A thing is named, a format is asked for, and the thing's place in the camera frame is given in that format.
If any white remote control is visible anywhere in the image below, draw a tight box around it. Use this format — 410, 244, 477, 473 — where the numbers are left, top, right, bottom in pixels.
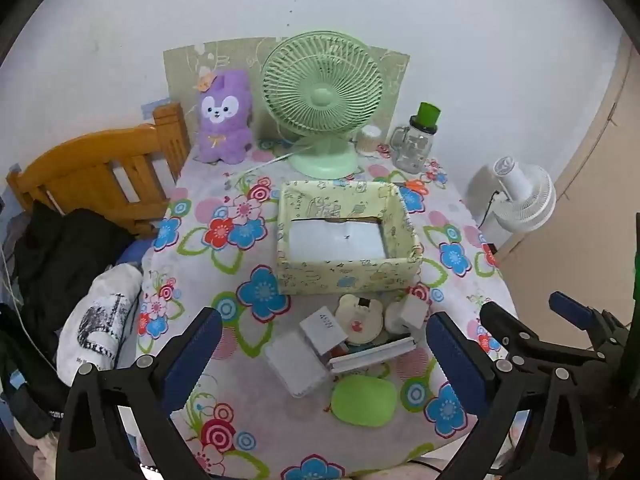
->
327, 337, 416, 375

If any white standing fan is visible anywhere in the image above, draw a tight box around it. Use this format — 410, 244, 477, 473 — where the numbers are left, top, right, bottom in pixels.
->
467, 156, 557, 233

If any clear plastic box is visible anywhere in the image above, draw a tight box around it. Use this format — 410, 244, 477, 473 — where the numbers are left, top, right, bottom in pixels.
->
264, 332, 331, 398

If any white printed bag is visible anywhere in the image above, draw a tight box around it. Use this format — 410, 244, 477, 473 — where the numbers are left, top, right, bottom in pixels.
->
55, 262, 143, 388

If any green desk fan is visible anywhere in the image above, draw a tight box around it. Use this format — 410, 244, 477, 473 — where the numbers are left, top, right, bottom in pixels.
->
261, 31, 385, 180

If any glass mug jar green lid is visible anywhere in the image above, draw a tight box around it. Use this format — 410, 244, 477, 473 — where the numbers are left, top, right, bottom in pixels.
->
389, 102, 443, 173

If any black bag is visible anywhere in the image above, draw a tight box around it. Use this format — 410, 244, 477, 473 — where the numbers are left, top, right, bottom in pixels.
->
0, 305, 66, 441

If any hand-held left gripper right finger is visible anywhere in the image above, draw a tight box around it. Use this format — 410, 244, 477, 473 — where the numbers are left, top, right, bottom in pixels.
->
426, 311, 596, 480

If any purple plush toy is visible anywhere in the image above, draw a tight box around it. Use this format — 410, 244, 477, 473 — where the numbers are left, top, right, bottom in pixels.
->
192, 71, 254, 165

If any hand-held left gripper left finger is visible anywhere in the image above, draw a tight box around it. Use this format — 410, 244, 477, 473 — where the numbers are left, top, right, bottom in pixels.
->
56, 306, 224, 480

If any green rounded case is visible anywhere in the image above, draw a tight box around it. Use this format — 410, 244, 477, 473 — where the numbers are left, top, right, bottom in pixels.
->
331, 376, 398, 428

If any blue cloth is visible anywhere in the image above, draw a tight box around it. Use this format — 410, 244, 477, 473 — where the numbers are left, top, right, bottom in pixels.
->
117, 239, 152, 267

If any black clothing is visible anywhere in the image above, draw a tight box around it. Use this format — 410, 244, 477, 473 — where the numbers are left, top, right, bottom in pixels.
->
12, 202, 136, 351

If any floral tablecloth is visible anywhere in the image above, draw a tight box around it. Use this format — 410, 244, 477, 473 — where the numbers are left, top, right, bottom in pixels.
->
135, 140, 521, 480

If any yellow printed storage box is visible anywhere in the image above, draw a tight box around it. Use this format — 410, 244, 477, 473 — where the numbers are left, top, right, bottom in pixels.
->
276, 180, 424, 296

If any white round case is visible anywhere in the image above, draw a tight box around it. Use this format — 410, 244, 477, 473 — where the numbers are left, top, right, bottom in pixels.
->
384, 305, 408, 335

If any bear-shaped round mirror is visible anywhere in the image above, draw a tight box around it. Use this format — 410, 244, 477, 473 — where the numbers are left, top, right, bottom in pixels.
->
334, 294, 386, 346

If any white fan cable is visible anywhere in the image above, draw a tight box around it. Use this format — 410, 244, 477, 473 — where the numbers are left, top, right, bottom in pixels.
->
227, 142, 313, 181

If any beige printed board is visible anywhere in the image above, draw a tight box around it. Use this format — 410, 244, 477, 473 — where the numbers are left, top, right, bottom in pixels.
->
163, 36, 411, 136

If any white cube charger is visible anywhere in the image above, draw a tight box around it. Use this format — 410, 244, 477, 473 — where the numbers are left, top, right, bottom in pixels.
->
399, 293, 432, 333

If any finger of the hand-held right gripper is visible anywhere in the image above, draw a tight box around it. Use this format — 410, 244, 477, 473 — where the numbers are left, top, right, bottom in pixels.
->
479, 301, 608, 367
548, 291, 628, 333

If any beige wooden door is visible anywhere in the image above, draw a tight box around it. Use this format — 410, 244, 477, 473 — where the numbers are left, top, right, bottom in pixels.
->
495, 35, 640, 311

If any thin white cable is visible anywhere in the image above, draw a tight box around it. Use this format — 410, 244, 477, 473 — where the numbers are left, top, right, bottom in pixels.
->
1, 245, 57, 363

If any cotton swab container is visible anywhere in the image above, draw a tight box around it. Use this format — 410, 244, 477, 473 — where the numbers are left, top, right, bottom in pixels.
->
355, 126, 383, 156

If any black fan cable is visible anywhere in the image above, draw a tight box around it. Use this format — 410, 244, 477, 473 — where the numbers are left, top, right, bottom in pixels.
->
479, 189, 502, 229

